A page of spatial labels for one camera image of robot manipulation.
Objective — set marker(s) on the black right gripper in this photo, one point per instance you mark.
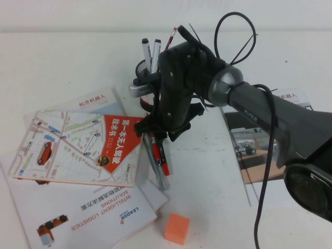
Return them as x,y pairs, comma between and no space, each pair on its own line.
176,85

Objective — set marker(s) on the black pen red cap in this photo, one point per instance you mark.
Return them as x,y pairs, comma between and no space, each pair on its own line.
162,153

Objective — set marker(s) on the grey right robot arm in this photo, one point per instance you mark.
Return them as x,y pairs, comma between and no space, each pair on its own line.
298,122

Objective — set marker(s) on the silver pen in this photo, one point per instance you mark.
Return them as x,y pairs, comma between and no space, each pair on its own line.
158,168

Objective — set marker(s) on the black mesh pen holder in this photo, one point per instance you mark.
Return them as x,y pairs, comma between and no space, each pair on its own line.
141,68

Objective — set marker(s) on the white marker black cap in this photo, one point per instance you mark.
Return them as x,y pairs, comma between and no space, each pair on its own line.
155,53
146,53

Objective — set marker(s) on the white AgileX brochure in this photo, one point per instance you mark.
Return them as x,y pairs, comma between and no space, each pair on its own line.
90,99

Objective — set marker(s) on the AgileX brochure classroom photo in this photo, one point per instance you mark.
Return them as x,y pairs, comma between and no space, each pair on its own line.
241,145

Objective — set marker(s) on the map cover paperback book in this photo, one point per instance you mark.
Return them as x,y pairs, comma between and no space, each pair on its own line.
77,145

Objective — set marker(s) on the red striped pencil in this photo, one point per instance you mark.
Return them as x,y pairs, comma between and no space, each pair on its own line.
171,33

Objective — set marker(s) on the orange cube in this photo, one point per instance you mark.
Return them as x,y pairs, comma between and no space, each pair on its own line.
176,228

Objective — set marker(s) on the black zip tie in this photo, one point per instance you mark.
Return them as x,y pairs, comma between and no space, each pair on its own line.
193,31
244,49

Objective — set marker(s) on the white Leador logistics brochure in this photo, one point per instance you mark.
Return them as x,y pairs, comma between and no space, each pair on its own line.
103,215

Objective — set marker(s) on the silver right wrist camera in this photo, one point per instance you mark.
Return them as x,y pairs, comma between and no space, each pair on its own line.
140,90

